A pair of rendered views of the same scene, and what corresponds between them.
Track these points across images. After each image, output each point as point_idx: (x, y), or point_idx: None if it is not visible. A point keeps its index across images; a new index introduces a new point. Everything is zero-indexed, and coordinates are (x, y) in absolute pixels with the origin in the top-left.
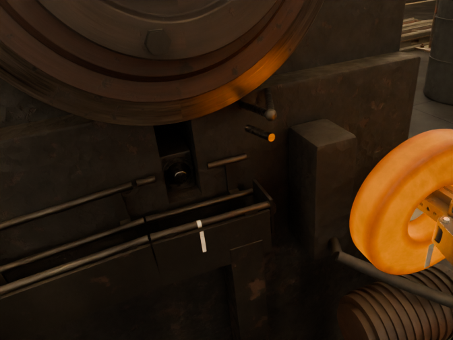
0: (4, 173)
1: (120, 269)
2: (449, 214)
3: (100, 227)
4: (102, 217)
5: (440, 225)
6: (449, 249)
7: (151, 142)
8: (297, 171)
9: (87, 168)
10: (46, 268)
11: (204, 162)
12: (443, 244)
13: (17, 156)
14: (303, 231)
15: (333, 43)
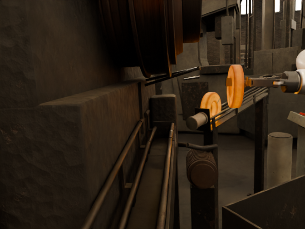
0: (122, 110)
1: (174, 155)
2: (248, 79)
3: (134, 154)
4: (134, 146)
5: (252, 79)
6: (257, 83)
7: (138, 99)
8: (161, 115)
9: (132, 112)
10: (128, 191)
11: (143, 114)
12: (254, 83)
13: (124, 99)
14: None
15: (137, 68)
